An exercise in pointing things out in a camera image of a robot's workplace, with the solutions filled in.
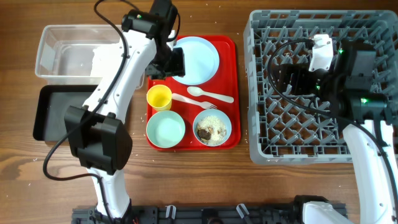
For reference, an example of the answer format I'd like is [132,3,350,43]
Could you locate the light blue plate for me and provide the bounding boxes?
[173,36,220,86]

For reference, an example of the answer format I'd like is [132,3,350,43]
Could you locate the yellow plastic cup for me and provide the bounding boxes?
[146,85,172,111]

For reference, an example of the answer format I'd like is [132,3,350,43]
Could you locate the cream plastic spoon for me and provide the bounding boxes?
[187,86,234,103]

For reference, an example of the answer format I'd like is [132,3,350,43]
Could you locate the cream plastic fork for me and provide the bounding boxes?
[172,93,217,110]

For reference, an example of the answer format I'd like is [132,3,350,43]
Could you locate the white paper napkin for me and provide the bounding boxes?
[90,44,123,77]

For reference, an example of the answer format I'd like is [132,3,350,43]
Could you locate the mint green bowl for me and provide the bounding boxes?
[146,111,185,149]

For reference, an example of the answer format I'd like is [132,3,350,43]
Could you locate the light blue bowl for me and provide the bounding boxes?
[192,109,232,147]

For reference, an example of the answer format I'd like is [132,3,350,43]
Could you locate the rice and food scraps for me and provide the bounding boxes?
[195,116,226,146]

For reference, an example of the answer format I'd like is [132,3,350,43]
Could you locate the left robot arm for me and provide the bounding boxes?
[64,1,185,223]

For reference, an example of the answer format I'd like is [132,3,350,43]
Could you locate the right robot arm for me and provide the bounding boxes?
[266,37,397,223]

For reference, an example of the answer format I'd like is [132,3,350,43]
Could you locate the grey dishwasher rack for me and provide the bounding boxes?
[244,10,397,165]

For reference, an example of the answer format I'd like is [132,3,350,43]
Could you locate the clear plastic waste bin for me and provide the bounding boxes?
[35,24,123,85]

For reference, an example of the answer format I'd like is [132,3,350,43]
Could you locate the black waste tray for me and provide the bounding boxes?
[33,85,97,141]

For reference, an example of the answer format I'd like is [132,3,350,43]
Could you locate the red serving tray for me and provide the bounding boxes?
[147,35,241,151]

